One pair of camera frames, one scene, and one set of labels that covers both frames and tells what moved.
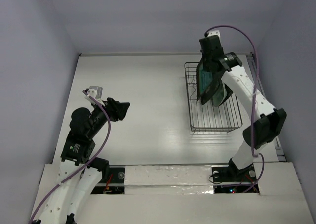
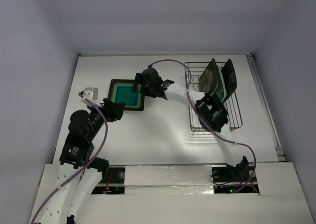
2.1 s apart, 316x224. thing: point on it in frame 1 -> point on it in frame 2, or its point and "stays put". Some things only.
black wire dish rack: [208, 117] stays put
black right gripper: [206, 67] -> [144, 84]
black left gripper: [116, 109] stays put
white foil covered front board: [168, 179] stays put
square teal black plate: [208, 77] -> [120, 91]
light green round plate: [220, 95] stays put
